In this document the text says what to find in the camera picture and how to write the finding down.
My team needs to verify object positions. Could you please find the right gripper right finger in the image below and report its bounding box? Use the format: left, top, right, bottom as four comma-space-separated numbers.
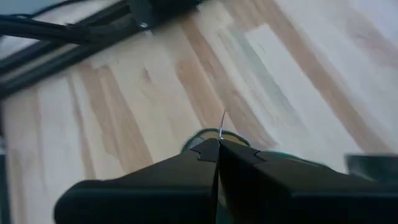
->
217, 140, 398, 224

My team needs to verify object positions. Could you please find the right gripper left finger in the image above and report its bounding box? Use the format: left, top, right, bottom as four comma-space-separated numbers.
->
54, 138, 221, 224

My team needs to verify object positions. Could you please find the cream green gardening bag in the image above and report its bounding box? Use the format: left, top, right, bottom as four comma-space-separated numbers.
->
181, 128, 330, 166

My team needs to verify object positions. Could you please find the black metal table frame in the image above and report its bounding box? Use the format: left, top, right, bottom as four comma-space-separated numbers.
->
0, 0, 203, 99

